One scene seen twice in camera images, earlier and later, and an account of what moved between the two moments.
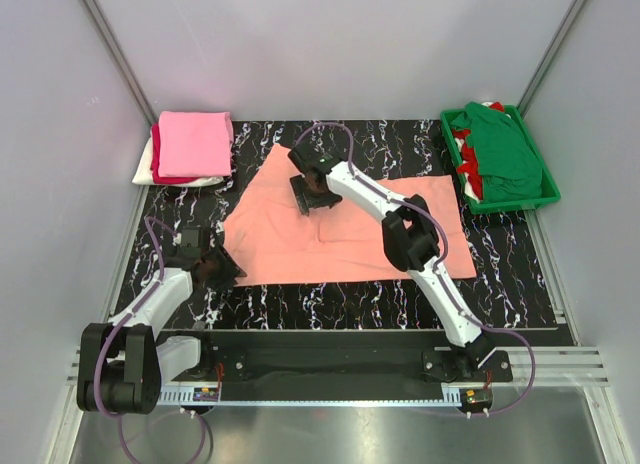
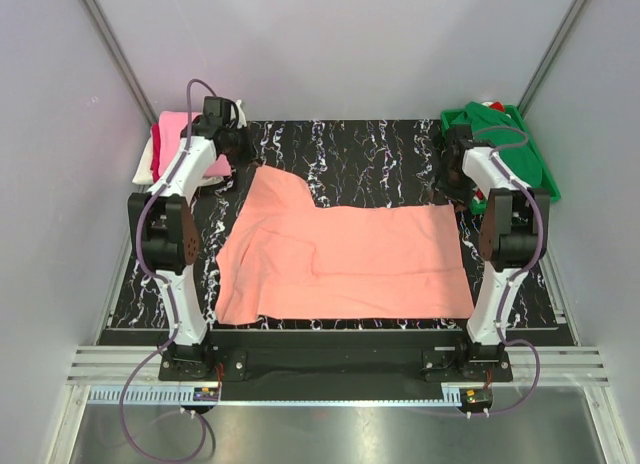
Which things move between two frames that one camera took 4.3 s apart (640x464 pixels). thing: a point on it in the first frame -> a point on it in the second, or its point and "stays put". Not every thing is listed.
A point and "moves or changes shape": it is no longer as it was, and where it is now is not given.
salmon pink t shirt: x=275 y=243 moves or changes shape
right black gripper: x=305 y=202 -> x=462 y=197
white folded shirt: x=144 y=173 stays put
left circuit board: x=206 y=394 stays put
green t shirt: x=506 y=159 stays put
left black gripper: x=230 y=270 -> x=247 y=155
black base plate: x=340 y=356 stays put
